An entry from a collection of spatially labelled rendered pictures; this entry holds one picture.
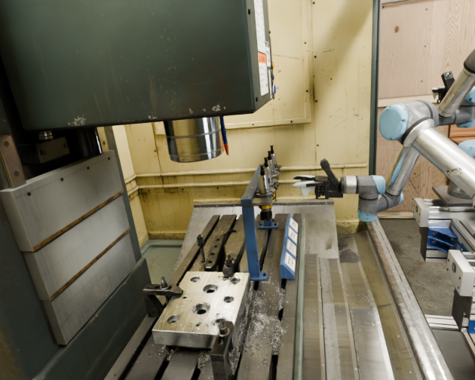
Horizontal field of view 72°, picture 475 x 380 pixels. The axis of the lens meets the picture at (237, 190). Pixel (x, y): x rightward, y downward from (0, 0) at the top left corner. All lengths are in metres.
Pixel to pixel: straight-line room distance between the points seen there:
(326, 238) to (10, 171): 1.47
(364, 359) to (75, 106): 1.15
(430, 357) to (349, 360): 0.23
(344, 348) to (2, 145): 1.18
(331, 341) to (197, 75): 0.96
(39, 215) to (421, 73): 3.33
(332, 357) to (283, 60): 1.42
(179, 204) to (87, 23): 1.50
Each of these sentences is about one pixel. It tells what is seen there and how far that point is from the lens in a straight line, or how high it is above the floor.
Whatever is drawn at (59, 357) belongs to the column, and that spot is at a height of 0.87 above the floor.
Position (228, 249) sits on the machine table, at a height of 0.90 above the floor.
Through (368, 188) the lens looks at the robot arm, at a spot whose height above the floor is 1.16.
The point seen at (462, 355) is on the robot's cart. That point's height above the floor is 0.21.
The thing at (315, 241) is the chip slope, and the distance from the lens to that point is 1.86.
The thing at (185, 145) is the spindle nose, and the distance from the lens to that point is 0.89.
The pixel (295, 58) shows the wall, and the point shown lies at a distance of 1.89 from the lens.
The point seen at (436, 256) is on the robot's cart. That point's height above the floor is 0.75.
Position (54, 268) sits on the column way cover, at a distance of 1.14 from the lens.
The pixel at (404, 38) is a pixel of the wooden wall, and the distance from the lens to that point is 3.63.
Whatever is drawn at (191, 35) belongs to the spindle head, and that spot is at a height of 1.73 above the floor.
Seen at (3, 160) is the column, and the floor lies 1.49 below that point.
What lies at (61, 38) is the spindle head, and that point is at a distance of 0.97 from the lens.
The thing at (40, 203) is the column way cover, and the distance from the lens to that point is 1.08.
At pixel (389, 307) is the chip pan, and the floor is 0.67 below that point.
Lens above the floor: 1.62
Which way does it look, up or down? 19 degrees down
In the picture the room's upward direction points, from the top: 6 degrees counter-clockwise
